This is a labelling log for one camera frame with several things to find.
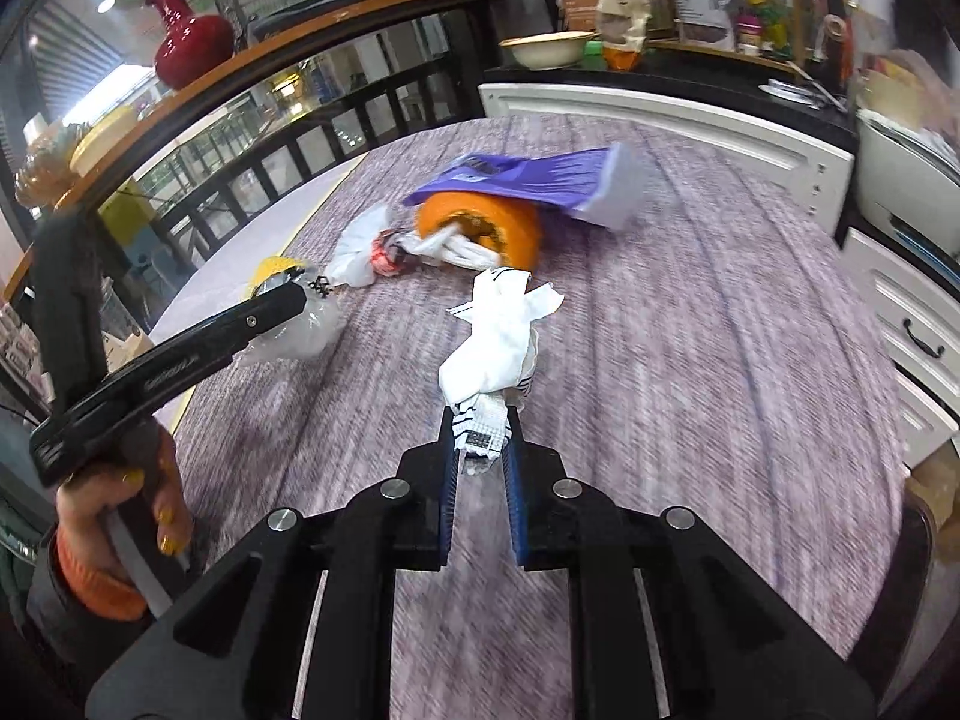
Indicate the clear plastic bag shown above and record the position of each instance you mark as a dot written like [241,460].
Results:
[307,330]

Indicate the white printer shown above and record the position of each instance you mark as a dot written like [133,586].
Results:
[907,187]

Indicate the person's left forearm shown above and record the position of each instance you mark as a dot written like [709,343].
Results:
[90,577]

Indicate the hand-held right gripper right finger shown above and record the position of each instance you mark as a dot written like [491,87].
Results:
[519,502]

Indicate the red ceramic vase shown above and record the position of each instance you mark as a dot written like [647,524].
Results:
[191,52]

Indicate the cream bowl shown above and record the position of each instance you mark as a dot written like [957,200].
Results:
[547,52]

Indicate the small red black wrapper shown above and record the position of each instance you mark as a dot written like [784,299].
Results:
[386,251]

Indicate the white black printed wrapper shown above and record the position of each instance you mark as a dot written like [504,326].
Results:
[495,337]

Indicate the orange foam fruit net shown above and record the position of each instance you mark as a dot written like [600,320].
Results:
[510,229]

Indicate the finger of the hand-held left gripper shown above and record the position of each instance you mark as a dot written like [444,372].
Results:
[255,322]

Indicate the purple white snack packet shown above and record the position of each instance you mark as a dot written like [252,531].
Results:
[540,180]

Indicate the cream lidded pot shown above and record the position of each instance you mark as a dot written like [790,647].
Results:
[101,139]

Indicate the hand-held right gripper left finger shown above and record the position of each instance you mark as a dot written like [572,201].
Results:
[448,487]

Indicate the wooden handrail with black bars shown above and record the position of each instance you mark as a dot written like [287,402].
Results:
[300,37]

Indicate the cream printed paper bag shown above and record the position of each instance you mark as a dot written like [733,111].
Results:
[622,0]

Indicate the yellow foam net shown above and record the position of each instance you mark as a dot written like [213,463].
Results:
[277,270]

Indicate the amber glass ornament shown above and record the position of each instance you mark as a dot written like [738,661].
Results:
[45,165]

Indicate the person's left hand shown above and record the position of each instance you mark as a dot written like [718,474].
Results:
[97,499]

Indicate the pale table cover yellow trim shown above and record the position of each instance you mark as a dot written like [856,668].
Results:
[225,277]

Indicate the wide white drawer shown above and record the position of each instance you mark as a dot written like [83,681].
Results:
[675,127]

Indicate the bamboo shelf rack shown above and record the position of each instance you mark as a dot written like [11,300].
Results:
[793,0]

